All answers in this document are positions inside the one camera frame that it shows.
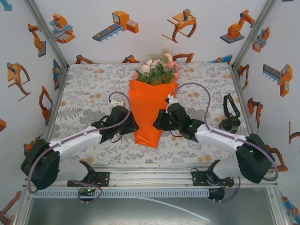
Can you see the orange wrapping paper sheet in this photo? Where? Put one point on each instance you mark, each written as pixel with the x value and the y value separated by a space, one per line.
pixel 147 112

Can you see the artificial flower bunch green stems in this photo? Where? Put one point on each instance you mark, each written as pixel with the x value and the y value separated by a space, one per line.
pixel 157 70

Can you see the black ribbon gold lettering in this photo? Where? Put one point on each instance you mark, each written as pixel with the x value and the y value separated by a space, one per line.
pixel 230 123

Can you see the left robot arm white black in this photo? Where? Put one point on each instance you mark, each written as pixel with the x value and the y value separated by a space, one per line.
pixel 77 141

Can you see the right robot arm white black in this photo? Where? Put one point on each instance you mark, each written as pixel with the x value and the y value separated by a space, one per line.
pixel 220 138

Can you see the leaf print tablecloth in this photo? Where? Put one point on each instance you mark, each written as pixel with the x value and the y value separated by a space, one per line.
pixel 93 82

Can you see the small black controller box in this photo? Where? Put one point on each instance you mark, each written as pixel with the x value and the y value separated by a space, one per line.
pixel 215 194
pixel 86 193

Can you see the white plastic tube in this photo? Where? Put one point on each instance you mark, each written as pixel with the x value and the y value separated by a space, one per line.
pixel 178 208

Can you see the aluminium table edge rail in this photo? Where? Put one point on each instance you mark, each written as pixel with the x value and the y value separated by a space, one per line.
pixel 150 180

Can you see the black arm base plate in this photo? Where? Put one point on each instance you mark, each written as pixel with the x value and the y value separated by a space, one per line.
pixel 103 179
pixel 199 179

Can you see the aluminium side rail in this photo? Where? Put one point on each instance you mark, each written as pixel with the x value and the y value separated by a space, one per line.
pixel 245 105
pixel 57 100

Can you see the aluminium frame post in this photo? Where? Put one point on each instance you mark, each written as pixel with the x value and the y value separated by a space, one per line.
pixel 253 32
pixel 44 30

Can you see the aluminium frame leg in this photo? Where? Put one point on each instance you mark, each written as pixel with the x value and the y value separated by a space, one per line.
pixel 277 208
pixel 22 208

